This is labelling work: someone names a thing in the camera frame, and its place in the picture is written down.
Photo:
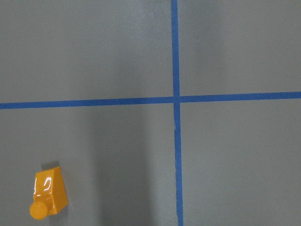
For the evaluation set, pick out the orange trapezoid block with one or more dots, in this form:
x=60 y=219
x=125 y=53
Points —
x=49 y=194

